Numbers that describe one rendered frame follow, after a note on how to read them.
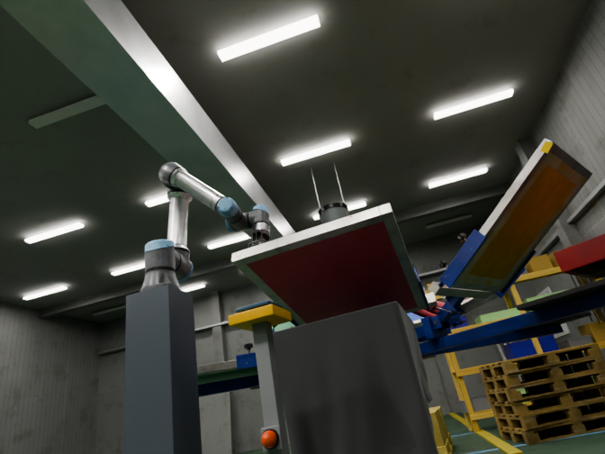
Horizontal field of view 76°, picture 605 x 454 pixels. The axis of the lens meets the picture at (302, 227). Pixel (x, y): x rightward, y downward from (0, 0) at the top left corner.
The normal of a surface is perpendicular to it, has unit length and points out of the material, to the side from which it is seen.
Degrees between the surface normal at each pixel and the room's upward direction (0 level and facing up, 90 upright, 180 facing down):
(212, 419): 82
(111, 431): 90
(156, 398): 90
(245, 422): 90
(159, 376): 90
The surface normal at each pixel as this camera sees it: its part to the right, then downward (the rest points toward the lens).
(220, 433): -0.28, -0.50
